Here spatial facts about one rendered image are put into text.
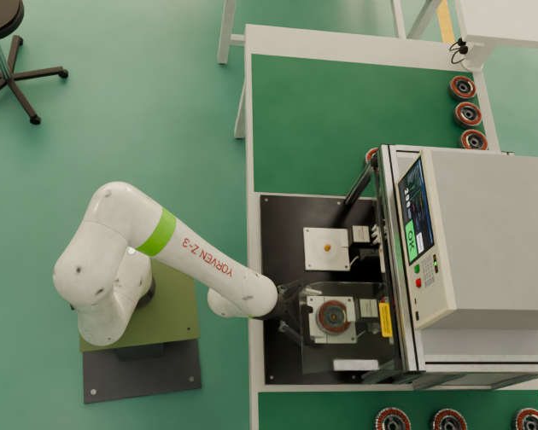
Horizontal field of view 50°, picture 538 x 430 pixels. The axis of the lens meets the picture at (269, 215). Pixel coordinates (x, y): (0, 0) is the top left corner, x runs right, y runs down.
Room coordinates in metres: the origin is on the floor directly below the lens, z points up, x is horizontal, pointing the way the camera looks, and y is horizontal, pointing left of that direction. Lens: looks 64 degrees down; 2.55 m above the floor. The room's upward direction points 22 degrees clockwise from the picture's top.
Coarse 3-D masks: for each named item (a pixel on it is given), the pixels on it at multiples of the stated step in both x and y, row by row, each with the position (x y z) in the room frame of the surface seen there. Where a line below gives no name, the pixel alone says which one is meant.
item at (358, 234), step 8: (352, 224) 0.87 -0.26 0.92; (344, 232) 0.86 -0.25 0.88; (352, 232) 0.85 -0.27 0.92; (360, 232) 0.86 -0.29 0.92; (368, 232) 0.87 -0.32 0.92; (344, 240) 0.83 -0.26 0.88; (352, 240) 0.82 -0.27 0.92; (360, 240) 0.83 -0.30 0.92; (368, 240) 0.84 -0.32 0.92; (368, 248) 0.83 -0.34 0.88; (376, 248) 0.84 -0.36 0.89
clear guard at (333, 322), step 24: (312, 288) 0.58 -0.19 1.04; (336, 288) 0.59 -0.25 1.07; (360, 288) 0.62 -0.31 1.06; (384, 288) 0.65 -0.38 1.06; (336, 312) 0.53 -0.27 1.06; (360, 312) 0.55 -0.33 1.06; (312, 336) 0.45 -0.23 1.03; (336, 336) 0.47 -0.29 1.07; (360, 336) 0.49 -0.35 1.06; (312, 360) 0.39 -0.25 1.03; (336, 360) 0.41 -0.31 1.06; (360, 360) 0.43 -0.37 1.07; (384, 360) 0.45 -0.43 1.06
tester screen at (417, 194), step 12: (420, 168) 0.91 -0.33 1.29; (408, 180) 0.92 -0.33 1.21; (420, 180) 0.88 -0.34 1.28; (408, 192) 0.89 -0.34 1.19; (420, 192) 0.86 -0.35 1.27; (420, 204) 0.83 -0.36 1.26; (408, 216) 0.83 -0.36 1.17; (420, 216) 0.80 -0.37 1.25; (420, 228) 0.77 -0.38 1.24; (408, 252) 0.74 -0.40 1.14
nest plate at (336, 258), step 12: (312, 228) 0.88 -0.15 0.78; (312, 240) 0.84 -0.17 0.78; (324, 240) 0.85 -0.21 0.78; (336, 240) 0.87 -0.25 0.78; (312, 252) 0.80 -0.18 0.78; (324, 252) 0.81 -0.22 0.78; (336, 252) 0.83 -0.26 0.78; (312, 264) 0.75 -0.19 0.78; (324, 264) 0.77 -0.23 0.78; (336, 264) 0.79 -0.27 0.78; (348, 264) 0.80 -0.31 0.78
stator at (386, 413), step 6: (390, 408) 0.41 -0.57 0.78; (378, 414) 0.38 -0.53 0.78; (384, 414) 0.38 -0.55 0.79; (390, 414) 0.39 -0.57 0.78; (396, 414) 0.40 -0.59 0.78; (402, 414) 0.40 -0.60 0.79; (378, 420) 0.36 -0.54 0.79; (384, 420) 0.37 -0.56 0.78; (390, 420) 0.38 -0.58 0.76; (396, 420) 0.38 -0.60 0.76; (402, 420) 0.39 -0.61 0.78; (408, 420) 0.39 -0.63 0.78; (378, 426) 0.34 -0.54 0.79; (384, 426) 0.35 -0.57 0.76; (396, 426) 0.36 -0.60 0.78; (402, 426) 0.37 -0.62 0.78; (408, 426) 0.38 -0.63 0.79
